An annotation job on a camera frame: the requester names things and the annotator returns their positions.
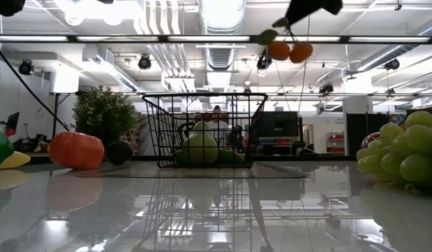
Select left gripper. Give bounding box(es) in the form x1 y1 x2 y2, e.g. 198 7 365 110
0 0 114 18

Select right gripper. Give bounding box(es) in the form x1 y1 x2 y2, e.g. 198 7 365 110
284 0 344 26

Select orange tangerines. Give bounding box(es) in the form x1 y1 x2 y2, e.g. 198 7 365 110
256 17 314 64

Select red apple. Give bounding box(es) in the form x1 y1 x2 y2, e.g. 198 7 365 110
361 132 381 150

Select dark avocado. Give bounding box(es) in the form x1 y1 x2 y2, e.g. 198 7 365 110
105 139 134 166

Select red-orange ribbed tomato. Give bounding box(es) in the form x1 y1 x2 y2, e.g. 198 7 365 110
48 131 105 172

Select green cucumber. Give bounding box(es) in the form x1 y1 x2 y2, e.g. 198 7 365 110
175 148 245 166

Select green pear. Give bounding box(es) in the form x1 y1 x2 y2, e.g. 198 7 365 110
182 120 219 165

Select green bell pepper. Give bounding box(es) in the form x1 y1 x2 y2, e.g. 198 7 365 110
0 125 15 171

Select yellow banana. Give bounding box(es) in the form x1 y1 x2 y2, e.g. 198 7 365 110
0 150 32 171

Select green grape bunch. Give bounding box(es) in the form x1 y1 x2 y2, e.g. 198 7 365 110
355 111 432 193

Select black framed light strip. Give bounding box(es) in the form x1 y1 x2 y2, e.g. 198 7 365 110
0 34 432 44

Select potted green plant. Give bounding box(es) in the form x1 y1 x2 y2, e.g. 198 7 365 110
71 85 139 148

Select black background stand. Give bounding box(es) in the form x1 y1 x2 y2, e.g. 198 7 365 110
49 91 80 132

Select white shelf with red bins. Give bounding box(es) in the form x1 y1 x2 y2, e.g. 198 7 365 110
326 132 346 155

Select black partition panel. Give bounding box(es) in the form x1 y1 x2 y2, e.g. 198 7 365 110
346 112 391 155

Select person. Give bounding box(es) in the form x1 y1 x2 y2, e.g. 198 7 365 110
204 104 231 150

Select wide black screen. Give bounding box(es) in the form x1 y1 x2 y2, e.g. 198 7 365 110
406 106 432 117

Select small black monitor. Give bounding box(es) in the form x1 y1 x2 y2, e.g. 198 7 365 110
5 111 20 137

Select silver ventilation duct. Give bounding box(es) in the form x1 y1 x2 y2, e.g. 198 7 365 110
197 0 247 71

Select black wire basket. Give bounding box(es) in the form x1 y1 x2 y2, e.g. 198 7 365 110
141 92 269 169

